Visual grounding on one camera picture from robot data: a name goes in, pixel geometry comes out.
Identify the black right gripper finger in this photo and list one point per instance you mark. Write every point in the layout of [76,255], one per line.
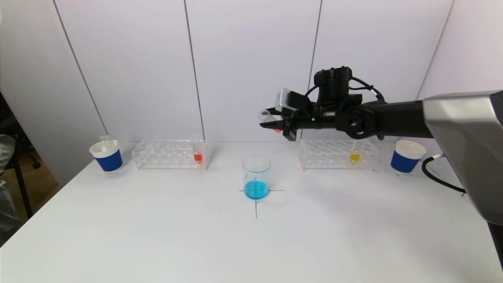
[271,124]
[277,111]

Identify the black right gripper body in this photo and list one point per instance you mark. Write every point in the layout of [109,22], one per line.
[291,125]

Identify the test tube with red pigment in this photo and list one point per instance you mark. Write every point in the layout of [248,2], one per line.
[264,115]
[198,158]

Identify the test tube with blue pigment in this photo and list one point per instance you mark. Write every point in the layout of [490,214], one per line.
[105,142]

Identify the silver and black right arm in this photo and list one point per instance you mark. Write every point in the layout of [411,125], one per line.
[463,129]

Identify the clear acrylic test tube rack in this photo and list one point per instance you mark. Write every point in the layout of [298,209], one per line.
[165,161]
[338,165]

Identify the clear glass beaker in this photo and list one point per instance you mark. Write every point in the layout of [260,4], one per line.
[256,188]

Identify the test tube with yellow pigment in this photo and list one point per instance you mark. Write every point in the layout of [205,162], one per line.
[354,157]

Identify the blue and white paper cup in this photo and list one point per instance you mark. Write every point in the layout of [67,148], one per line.
[404,162]
[109,161]

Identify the black tripod stand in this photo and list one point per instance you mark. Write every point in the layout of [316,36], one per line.
[24,188]

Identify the grey crinkled plastic cover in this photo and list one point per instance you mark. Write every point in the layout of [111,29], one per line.
[6,204]

